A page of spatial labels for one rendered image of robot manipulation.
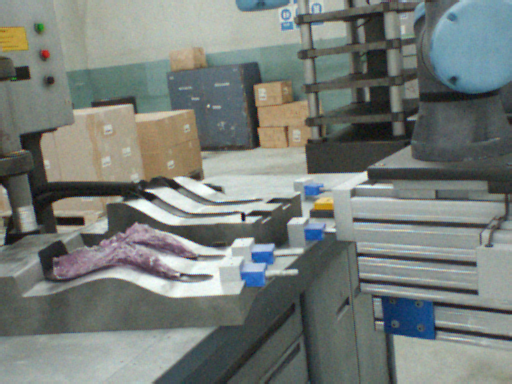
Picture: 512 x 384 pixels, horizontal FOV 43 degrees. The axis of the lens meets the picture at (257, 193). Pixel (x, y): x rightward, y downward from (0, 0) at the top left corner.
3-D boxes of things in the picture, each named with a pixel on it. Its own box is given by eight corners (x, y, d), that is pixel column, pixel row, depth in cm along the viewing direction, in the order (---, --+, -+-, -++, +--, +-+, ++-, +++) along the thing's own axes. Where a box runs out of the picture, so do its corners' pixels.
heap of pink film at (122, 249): (202, 251, 126) (196, 213, 125) (177, 284, 109) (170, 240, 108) (79, 259, 131) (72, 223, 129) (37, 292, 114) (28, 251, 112)
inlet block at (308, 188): (342, 197, 181) (340, 178, 180) (332, 201, 178) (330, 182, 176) (305, 195, 190) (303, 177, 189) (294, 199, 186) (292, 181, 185)
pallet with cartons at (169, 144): (205, 179, 676) (195, 109, 660) (167, 198, 602) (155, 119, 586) (110, 183, 723) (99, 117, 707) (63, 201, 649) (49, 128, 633)
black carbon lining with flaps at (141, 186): (268, 206, 152) (263, 167, 150) (236, 226, 138) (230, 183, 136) (148, 207, 167) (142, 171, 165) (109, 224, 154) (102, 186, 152)
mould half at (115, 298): (266, 269, 129) (259, 217, 126) (243, 325, 104) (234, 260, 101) (37, 284, 138) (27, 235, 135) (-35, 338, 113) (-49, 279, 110)
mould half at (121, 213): (304, 227, 155) (298, 173, 153) (257, 264, 133) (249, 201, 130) (138, 225, 178) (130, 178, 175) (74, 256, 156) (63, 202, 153)
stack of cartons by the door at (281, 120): (328, 142, 828) (322, 76, 810) (318, 146, 800) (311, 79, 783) (270, 144, 871) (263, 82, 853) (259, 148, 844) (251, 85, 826)
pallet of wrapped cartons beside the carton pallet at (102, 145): (158, 205, 579) (141, 101, 559) (100, 231, 509) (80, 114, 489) (55, 205, 633) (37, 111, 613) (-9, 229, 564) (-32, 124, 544)
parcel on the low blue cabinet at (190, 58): (208, 67, 878) (205, 45, 872) (194, 69, 851) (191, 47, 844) (183, 69, 900) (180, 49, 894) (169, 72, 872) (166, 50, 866)
